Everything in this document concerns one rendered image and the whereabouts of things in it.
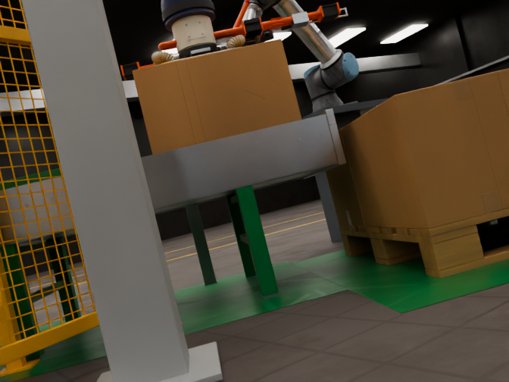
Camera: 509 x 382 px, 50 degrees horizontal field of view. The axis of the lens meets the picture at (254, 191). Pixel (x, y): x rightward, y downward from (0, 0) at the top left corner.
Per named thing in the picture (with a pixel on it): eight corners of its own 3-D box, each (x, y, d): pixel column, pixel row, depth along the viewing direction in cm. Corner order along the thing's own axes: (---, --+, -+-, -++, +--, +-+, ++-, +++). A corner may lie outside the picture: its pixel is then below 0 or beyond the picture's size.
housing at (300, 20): (294, 23, 237) (291, 14, 237) (291, 29, 244) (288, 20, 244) (309, 20, 238) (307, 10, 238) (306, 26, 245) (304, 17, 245)
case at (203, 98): (156, 170, 210) (132, 70, 211) (162, 179, 250) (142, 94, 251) (306, 136, 217) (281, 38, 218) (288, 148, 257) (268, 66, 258)
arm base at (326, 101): (307, 118, 330) (301, 103, 331) (328, 114, 342) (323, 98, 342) (329, 108, 316) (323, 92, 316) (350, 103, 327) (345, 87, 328)
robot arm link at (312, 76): (321, 98, 340) (312, 72, 340) (342, 88, 327) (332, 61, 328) (306, 101, 329) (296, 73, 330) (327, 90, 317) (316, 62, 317)
